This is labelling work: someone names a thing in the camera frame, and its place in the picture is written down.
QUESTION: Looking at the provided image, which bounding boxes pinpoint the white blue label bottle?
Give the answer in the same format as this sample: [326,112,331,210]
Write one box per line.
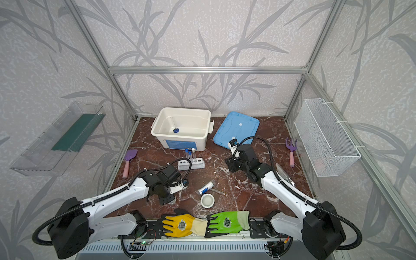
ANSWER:
[198,181,215,195]

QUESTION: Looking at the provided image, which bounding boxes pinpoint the white test tube rack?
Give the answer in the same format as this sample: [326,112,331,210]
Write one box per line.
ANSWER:
[178,158,205,171]

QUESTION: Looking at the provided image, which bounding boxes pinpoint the test tube cork stopper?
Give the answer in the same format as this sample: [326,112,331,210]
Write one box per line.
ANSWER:
[192,148,197,161]

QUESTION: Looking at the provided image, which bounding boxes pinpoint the large white ceramic dish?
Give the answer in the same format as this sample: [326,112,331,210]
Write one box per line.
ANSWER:
[200,193,215,209]

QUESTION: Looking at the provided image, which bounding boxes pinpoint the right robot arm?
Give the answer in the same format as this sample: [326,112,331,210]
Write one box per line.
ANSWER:
[226,138,363,260]

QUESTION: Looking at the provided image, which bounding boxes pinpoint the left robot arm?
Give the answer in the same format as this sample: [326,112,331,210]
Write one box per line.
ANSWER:
[32,158,193,260]

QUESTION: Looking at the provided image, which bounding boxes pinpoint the blue plastic bin lid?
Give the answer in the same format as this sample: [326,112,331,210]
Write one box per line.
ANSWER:
[213,112,260,149]

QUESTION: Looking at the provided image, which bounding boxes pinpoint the metal tongs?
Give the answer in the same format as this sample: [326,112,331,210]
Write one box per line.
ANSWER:
[276,163,296,187]

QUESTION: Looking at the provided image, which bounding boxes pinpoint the purple toy shovel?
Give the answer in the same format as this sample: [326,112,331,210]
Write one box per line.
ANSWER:
[122,149,138,179]

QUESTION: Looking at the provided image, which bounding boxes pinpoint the yellow work glove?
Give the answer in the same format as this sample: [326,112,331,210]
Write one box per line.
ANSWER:
[161,209,208,238]

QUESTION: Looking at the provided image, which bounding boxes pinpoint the white plastic storage bin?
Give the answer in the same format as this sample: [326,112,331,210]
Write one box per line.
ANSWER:
[151,107,214,151]

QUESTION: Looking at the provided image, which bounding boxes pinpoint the green work glove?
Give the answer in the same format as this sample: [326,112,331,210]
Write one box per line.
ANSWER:
[204,211,250,238]

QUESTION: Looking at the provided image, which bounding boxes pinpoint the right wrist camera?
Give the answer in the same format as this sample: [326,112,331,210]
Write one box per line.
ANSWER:
[228,138,239,159]

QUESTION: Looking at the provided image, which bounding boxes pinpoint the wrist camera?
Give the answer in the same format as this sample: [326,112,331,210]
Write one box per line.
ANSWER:
[171,179,189,194]
[228,138,239,159]

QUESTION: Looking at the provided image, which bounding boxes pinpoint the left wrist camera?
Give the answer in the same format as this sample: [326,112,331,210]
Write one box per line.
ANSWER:
[171,179,189,194]

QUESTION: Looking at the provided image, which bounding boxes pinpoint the white wire mesh basket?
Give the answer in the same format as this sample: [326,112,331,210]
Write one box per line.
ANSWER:
[295,99,361,177]

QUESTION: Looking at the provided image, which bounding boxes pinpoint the clear wall shelf green mat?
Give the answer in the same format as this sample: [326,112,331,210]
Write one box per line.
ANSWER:
[10,101,106,177]

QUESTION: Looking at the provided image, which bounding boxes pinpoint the aluminium frame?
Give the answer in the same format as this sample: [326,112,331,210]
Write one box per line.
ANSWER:
[64,1,416,240]

